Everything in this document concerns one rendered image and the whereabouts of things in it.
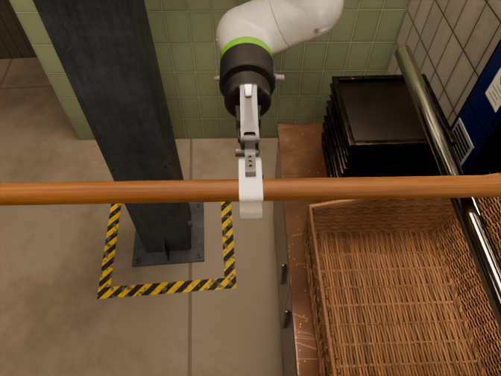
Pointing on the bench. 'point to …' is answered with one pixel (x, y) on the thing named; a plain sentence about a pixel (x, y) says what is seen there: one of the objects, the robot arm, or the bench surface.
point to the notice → (495, 92)
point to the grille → (464, 148)
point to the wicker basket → (319, 310)
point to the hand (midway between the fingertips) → (250, 188)
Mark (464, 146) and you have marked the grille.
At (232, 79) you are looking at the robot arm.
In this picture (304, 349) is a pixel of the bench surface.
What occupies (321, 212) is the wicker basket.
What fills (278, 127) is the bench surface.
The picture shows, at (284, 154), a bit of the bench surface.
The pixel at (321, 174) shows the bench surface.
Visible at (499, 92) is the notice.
